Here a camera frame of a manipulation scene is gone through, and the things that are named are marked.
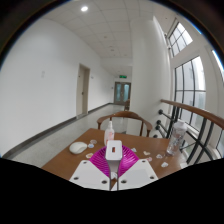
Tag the grey double door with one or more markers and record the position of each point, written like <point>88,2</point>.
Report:
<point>122,92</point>

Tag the small high black-framed window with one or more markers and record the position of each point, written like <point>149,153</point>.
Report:
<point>179,38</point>

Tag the tall black-framed window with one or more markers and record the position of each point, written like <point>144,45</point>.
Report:
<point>190,86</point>

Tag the beige single door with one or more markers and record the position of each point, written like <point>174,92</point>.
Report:
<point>82,90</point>

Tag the white spray bottle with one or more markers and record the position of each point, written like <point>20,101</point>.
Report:
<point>109,135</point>

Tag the small white charger block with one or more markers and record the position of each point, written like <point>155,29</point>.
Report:
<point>114,154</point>

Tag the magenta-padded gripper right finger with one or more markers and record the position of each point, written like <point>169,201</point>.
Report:
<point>140,171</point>

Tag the round ceiling light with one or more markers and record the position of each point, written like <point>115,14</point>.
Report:
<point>84,8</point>

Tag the wood-topped black metal railing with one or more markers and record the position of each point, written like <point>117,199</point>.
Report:
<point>196,111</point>

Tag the green exit sign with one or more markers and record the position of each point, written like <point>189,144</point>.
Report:
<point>123,76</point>

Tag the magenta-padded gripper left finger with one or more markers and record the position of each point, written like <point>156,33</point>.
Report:
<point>87,173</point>

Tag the brown wooden armchair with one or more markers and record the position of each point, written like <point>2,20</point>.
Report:
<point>125,115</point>

